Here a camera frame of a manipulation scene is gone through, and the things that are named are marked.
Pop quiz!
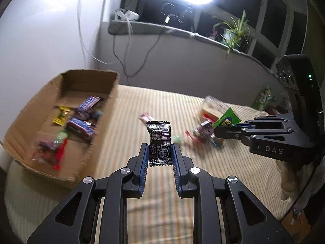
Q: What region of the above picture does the red clear dried fruit bag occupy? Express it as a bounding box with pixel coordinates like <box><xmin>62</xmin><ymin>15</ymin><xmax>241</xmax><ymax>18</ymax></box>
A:
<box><xmin>31</xmin><ymin>131</ymin><xmax>68</xmax><ymax>170</ymax></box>

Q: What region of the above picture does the white hanging cable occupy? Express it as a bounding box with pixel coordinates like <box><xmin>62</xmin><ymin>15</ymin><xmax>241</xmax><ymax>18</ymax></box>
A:
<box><xmin>76</xmin><ymin>0</ymin><xmax>115</xmax><ymax>66</ymax></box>

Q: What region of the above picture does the pink small snack packet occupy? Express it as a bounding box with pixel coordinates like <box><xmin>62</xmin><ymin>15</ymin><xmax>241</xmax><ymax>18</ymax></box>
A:
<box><xmin>139</xmin><ymin>112</ymin><xmax>155</xmax><ymax>124</ymax></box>

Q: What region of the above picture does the brown cardboard box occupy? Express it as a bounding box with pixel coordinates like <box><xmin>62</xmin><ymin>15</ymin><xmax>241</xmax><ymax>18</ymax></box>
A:
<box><xmin>3</xmin><ymin>69</ymin><xmax>119</xmax><ymax>188</ymax></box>

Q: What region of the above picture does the grey stone window sill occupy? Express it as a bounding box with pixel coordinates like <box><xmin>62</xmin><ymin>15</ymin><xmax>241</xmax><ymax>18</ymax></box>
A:
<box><xmin>107</xmin><ymin>20</ymin><xmax>278</xmax><ymax>78</ymax></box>

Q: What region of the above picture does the green snack packet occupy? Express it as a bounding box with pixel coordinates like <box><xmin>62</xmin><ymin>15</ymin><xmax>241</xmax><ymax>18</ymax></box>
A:
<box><xmin>212</xmin><ymin>107</ymin><xmax>241</xmax><ymax>129</ymax></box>

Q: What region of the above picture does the green spider plant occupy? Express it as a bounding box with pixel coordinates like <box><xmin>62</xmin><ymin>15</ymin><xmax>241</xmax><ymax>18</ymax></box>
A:
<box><xmin>213</xmin><ymin>10</ymin><xmax>251</xmax><ymax>57</ymax></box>

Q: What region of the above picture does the white power strip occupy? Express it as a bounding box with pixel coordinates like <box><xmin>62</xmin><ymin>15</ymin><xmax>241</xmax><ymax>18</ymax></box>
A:
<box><xmin>115</xmin><ymin>8</ymin><xmax>139</xmax><ymax>21</ymax></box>

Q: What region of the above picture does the striped beige mattress cover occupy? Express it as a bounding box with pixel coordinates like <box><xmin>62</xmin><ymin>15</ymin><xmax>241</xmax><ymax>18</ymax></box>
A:
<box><xmin>4</xmin><ymin>85</ymin><xmax>290</xmax><ymax>243</ymax></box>

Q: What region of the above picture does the Snickers bar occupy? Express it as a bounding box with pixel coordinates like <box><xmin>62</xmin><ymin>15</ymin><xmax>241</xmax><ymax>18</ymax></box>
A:
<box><xmin>66</xmin><ymin>117</ymin><xmax>97</xmax><ymax>142</ymax></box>
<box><xmin>76</xmin><ymin>96</ymin><xmax>102</xmax><ymax>118</ymax></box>

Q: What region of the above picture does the black snack packet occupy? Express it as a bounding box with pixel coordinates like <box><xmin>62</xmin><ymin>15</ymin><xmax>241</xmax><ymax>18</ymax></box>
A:
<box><xmin>146</xmin><ymin>121</ymin><xmax>172</xmax><ymax>167</ymax></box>

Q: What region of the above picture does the clear plastic snack bag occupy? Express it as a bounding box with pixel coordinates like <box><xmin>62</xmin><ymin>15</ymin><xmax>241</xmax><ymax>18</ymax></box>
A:
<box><xmin>199</xmin><ymin>96</ymin><xmax>230</xmax><ymax>122</ymax></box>

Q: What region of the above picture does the yellow candy packet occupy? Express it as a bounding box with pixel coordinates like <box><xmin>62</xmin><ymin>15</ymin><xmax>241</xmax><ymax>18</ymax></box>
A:
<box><xmin>52</xmin><ymin>106</ymin><xmax>70</xmax><ymax>126</ymax></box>

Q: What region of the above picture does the black hanging cable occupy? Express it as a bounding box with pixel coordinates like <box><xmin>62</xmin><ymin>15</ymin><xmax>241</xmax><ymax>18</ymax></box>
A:
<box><xmin>112</xmin><ymin>3</ymin><xmax>184</xmax><ymax>78</ymax></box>

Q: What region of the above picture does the green snack bag on floor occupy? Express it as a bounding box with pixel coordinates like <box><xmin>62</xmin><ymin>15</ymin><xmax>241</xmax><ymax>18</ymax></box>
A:
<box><xmin>252</xmin><ymin>86</ymin><xmax>275</xmax><ymax>111</ymax></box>

